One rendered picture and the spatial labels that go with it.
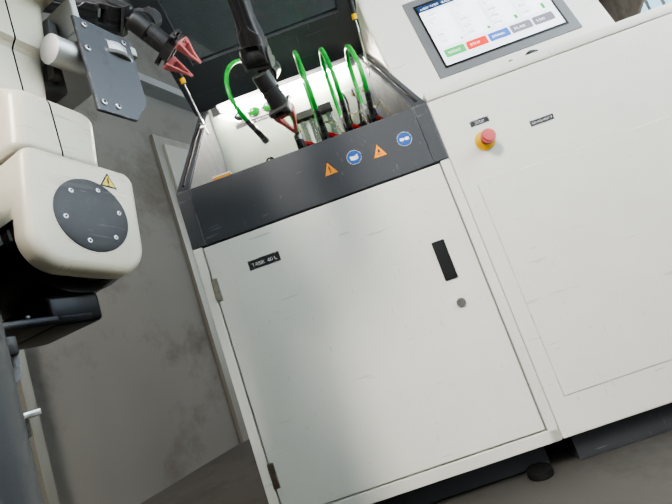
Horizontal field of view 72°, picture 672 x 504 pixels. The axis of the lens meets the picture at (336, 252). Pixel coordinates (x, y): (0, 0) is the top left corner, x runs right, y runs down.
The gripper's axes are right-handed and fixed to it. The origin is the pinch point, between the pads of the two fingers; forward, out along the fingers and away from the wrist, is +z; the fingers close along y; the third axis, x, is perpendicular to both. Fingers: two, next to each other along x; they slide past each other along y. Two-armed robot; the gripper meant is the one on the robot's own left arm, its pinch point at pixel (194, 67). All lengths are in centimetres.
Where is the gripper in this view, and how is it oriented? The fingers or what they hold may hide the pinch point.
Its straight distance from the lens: 149.4
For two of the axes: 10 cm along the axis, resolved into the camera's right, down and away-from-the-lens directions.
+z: 7.6, 5.4, 3.6
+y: -6.4, 5.6, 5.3
